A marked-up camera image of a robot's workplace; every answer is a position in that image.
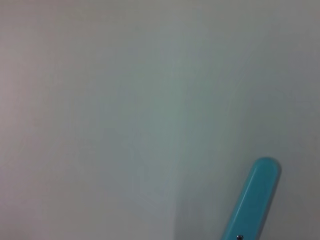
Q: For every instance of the blue capped scissors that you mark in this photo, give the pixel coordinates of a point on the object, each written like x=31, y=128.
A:
x=255, y=200

